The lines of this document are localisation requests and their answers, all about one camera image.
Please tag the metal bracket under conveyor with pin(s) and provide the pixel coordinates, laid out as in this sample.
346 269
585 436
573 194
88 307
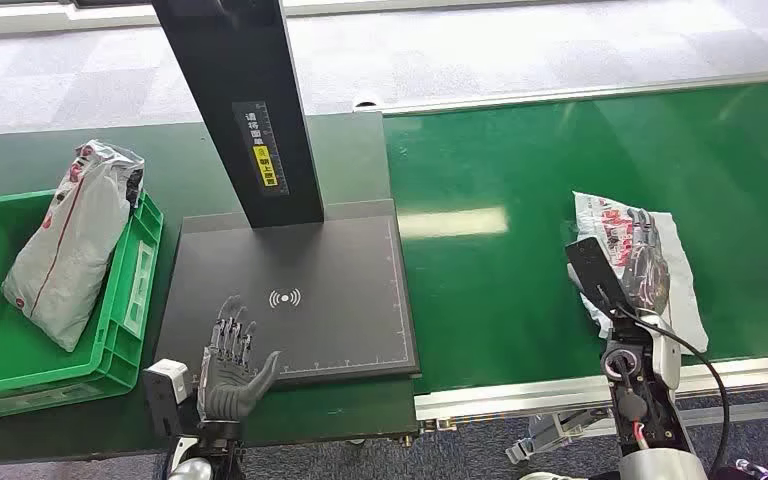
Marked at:
543 434

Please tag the grey package with red stripe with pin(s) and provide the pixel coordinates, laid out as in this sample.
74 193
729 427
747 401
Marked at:
72 258

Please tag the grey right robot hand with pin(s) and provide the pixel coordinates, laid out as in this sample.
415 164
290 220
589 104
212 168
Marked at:
646 272

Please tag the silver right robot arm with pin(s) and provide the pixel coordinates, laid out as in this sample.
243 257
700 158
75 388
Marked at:
646 404

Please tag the aluminium conveyor frame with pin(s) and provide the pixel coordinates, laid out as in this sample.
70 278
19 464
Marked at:
742 372

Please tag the green plastic bin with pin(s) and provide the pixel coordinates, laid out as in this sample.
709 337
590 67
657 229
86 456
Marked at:
0 361

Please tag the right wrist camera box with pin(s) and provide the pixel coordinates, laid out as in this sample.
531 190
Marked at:
592 268

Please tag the white package with red print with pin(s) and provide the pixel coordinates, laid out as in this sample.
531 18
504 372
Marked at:
682 278

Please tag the green conveyor belt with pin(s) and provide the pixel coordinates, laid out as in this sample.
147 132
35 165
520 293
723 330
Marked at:
490 278

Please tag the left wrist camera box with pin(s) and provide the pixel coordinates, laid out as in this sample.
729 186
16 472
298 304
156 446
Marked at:
166 394

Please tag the dark green table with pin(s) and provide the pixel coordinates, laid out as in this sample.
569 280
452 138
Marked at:
351 159

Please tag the white baseboard rail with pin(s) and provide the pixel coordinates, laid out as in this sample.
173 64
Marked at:
26 20

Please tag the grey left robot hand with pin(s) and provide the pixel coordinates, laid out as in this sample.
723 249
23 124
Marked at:
225 391

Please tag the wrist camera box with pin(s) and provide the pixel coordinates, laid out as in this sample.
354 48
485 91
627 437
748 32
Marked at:
166 394
592 268

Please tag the black inbound scanner machine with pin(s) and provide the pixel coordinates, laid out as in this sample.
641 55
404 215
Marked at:
331 265

